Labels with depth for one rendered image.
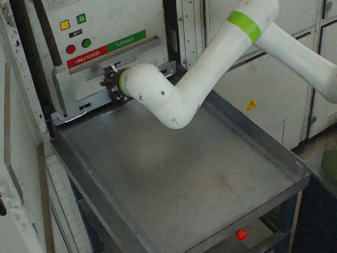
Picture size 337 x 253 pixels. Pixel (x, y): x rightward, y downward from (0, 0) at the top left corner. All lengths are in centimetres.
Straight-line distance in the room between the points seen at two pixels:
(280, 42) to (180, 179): 58
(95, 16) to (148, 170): 55
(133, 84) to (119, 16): 43
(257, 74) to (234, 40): 77
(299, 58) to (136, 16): 59
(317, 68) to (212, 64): 44
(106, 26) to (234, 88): 71
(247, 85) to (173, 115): 86
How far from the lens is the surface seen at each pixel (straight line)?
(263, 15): 148
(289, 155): 154
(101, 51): 173
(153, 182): 153
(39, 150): 175
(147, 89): 133
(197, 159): 159
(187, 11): 180
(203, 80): 140
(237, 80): 212
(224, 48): 143
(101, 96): 180
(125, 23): 173
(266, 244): 176
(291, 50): 168
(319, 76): 171
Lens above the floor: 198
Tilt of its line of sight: 41 degrees down
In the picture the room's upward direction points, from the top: 6 degrees counter-clockwise
